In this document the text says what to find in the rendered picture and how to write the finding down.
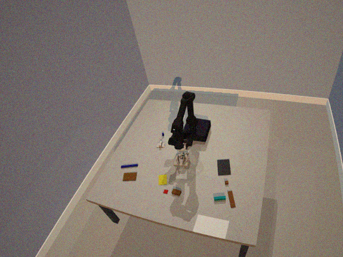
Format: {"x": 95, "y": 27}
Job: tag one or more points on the teal block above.
{"x": 216, "y": 198}

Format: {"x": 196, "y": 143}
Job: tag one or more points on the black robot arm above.
{"x": 186, "y": 101}

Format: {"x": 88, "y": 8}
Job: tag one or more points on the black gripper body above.
{"x": 188, "y": 141}

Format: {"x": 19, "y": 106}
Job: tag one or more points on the brown rectangular block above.
{"x": 176, "y": 192}

